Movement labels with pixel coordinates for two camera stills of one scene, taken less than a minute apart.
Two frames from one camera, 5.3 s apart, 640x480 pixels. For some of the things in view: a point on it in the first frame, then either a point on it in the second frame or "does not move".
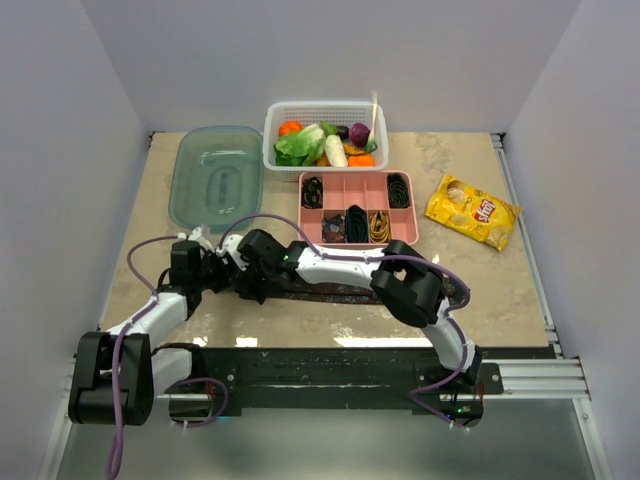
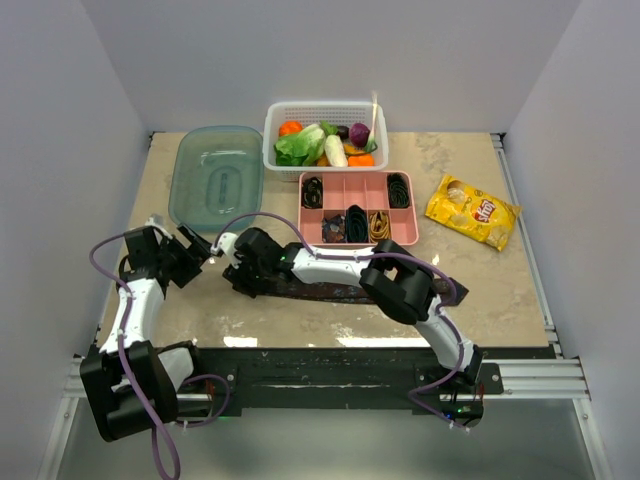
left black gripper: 226,270 to 195,256
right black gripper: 246,275 does not move
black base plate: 214,381 does not move
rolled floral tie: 333,229 does not move
